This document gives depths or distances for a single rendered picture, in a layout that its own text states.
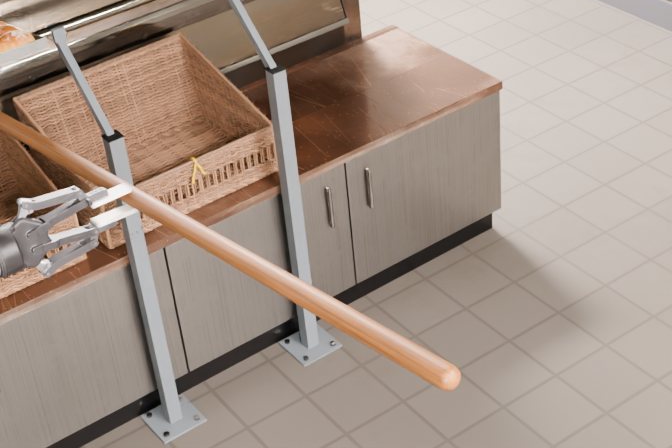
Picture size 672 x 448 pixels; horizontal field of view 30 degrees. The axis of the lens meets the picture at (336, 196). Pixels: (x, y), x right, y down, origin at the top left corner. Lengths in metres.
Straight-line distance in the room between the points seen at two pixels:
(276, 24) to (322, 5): 0.18
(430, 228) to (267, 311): 0.62
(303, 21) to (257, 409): 1.24
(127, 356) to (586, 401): 1.28
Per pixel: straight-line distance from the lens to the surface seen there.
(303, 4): 4.04
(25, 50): 2.98
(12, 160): 3.58
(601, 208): 4.36
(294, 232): 3.54
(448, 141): 3.86
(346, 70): 4.03
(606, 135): 4.75
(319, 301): 1.55
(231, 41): 3.92
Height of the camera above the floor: 2.49
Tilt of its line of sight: 34 degrees down
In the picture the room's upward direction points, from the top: 6 degrees counter-clockwise
